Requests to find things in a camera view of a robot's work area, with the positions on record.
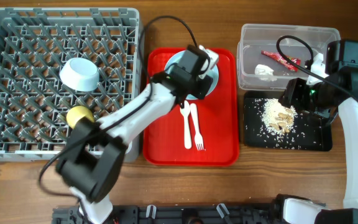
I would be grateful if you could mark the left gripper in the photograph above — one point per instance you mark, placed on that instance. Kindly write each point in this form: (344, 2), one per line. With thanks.
(200, 94)

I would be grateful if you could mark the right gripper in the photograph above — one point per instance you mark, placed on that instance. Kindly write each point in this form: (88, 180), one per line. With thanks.
(293, 92)

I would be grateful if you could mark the white plastic spoon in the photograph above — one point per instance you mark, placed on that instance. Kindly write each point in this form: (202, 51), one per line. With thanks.
(185, 112)

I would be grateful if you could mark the rice and peanut scraps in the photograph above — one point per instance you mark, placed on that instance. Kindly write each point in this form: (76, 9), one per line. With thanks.
(277, 116)

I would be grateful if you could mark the red snack wrapper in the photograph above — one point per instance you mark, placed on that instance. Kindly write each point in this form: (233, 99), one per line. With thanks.
(278, 58)

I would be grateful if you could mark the white napkin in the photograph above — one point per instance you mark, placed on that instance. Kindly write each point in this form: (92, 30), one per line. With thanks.
(263, 70)

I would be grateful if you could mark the light blue bowl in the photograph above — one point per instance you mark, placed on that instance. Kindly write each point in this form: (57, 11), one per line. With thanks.
(80, 74)

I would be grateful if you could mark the yellow cup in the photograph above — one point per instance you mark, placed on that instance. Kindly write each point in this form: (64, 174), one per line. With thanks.
(77, 113)

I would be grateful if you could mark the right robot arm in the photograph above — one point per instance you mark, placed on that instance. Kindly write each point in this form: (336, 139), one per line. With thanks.
(336, 88)

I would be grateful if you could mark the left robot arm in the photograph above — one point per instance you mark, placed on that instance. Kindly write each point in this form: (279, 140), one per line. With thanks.
(94, 154)

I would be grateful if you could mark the black waste tray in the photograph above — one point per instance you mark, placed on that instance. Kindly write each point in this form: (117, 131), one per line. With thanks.
(309, 143)

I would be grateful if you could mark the grey dishwasher rack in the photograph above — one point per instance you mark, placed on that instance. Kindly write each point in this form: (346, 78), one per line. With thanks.
(35, 43)

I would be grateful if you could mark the light blue plate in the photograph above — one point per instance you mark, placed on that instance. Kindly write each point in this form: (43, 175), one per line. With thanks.
(214, 73)

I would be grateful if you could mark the red serving tray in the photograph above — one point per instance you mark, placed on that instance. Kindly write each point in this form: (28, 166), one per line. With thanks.
(163, 142)

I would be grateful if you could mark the white plastic fork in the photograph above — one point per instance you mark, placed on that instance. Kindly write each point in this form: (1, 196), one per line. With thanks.
(198, 137)

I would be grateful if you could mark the clear plastic bin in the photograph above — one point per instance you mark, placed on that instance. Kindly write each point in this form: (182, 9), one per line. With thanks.
(258, 37)

